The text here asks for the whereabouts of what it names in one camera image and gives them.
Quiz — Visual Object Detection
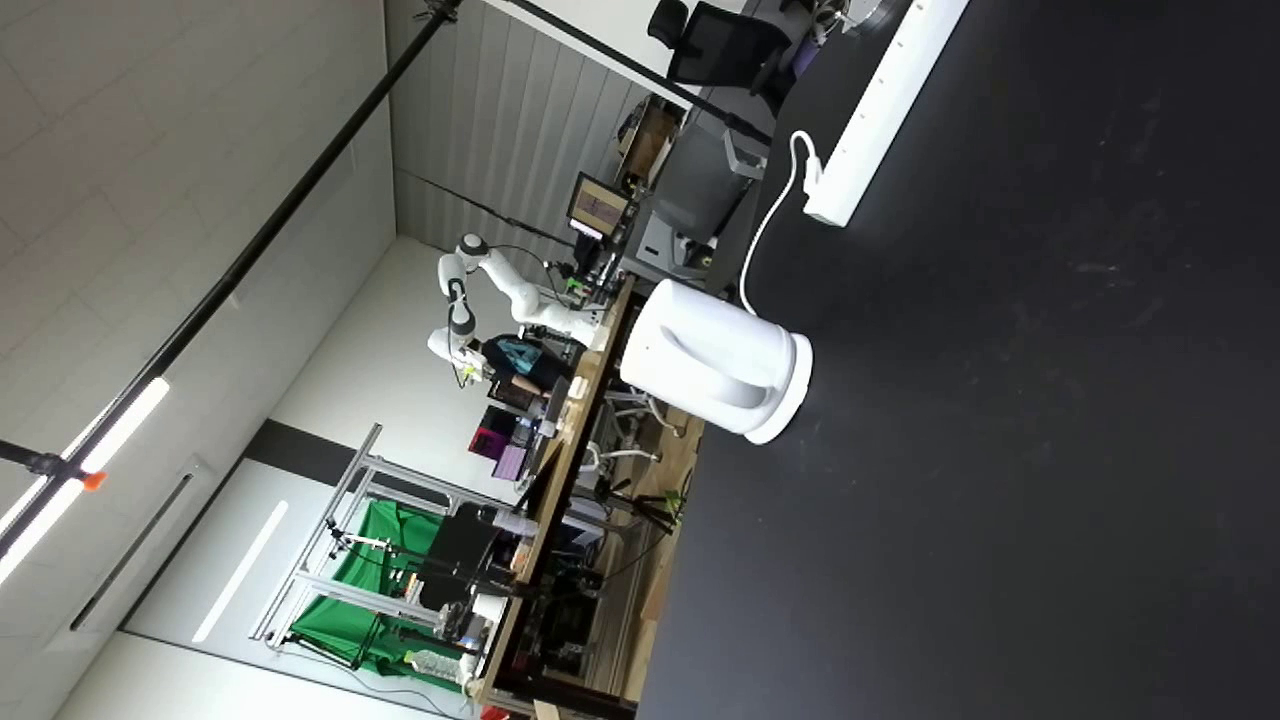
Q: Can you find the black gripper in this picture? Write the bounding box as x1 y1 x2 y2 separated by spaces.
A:
475 331 551 382

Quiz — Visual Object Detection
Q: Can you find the white extension cord power strip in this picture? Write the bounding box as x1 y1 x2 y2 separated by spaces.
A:
798 0 976 233

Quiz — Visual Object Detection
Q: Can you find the thin white cable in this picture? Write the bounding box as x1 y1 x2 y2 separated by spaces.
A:
733 126 820 319

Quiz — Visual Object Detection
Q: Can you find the long ceiling light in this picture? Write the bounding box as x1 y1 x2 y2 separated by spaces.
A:
0 370 179 590

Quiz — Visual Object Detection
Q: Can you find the green shelf rack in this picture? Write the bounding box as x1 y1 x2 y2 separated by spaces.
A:
257 419 537 697

